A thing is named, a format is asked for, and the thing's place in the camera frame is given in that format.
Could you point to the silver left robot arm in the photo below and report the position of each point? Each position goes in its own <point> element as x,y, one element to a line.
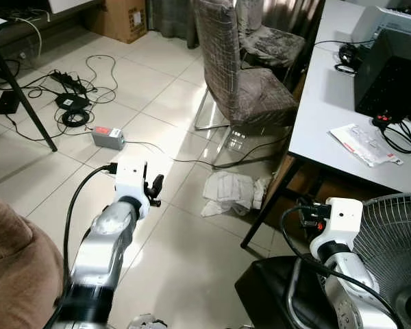
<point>99,253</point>

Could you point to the white crumpled cloth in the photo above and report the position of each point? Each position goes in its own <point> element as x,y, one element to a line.
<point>229,192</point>

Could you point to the grey box with red label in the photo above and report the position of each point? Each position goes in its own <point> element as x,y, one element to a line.
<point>108,137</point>

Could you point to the black power strip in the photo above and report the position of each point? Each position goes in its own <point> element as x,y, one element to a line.
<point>68,82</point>

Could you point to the grey robot foot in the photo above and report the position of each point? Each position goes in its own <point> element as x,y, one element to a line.
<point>147,322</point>

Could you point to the black computer case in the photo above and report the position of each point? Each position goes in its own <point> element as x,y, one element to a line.
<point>390,79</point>

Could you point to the brown cardboard box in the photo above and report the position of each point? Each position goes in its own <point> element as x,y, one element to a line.
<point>120,19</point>

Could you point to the black leather stool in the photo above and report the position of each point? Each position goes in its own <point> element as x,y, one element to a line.
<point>267,291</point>

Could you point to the black headphones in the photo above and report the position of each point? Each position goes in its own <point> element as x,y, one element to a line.
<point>347,58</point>

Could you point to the clear plastic document packet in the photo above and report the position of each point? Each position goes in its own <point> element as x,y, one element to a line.
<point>363,144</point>

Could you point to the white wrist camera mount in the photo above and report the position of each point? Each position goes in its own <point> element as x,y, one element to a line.
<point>341,223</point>
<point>129,179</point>

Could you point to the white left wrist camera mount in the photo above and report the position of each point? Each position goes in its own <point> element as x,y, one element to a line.
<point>129,179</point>

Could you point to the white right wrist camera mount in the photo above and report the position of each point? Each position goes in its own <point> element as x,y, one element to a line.
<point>341,223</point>

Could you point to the brown plaid chair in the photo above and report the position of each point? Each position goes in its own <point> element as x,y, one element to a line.
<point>257,92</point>

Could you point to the grey curtain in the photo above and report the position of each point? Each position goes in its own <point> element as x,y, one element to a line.
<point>171,17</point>

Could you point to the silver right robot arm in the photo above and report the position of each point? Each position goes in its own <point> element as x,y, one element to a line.
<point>346,281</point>

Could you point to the black slanted desk leg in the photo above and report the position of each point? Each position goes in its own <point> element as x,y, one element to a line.
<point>20,92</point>

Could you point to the plain black adapter box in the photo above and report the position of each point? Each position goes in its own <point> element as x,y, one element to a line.
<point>8,102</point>

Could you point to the grey printer box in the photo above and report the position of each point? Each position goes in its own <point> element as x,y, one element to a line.
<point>383,20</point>

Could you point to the white table with black legs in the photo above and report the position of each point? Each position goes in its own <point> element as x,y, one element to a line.
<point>329,116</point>

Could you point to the brown patterned chair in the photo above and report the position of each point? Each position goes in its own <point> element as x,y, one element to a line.
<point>270,44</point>

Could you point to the black power adapter with label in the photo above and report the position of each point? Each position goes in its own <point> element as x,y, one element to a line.
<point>72,101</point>

